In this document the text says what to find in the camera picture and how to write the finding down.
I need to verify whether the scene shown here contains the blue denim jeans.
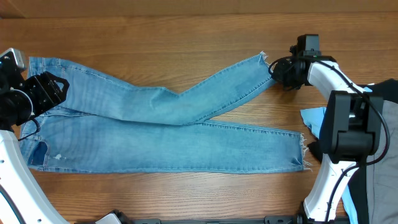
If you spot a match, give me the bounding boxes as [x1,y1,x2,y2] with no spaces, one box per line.
[20,53,307,174]

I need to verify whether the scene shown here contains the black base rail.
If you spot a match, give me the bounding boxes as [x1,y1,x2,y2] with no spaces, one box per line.
[74,208,352,224]

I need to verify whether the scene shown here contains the black garment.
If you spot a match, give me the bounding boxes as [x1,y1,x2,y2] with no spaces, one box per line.
[304,79,397,223]

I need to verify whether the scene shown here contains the grey garment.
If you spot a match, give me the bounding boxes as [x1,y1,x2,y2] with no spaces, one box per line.
[366,101,397,224]

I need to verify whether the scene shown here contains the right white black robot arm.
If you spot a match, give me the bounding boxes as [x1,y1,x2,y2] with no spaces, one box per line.
[269,34,390,223]

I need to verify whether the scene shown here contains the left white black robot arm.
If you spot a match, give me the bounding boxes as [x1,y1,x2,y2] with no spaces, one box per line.
[1,62,69,223]

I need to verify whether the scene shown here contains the light blue shirt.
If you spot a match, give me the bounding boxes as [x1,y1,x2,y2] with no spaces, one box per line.
[300,106,358,224]

